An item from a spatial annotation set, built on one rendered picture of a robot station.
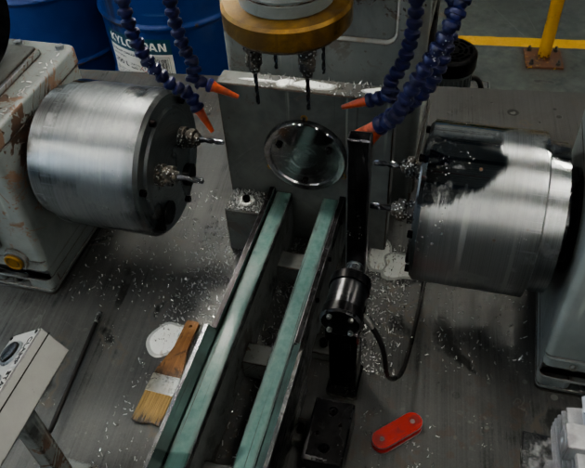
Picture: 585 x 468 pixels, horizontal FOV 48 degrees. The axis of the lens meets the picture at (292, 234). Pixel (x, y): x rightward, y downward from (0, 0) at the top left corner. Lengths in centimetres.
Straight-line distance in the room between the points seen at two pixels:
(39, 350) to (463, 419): 63
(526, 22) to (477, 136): 281
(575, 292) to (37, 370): 71
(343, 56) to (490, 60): 227
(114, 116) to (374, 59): 44
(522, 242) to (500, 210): 5
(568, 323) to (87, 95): 81
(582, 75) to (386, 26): 232
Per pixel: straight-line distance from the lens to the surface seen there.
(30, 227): 122
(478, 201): 93
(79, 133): 109
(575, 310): 101
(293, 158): 117
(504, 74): 333
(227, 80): 114
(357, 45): 117
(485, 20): 375
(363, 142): 82
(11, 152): 115
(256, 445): 94
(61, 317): 129
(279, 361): 100
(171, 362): 116
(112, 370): 119
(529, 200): 94
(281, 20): 89
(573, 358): 110
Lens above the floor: 175
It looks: 46 degrees down
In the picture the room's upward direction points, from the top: 4 degrees counter-clockwise
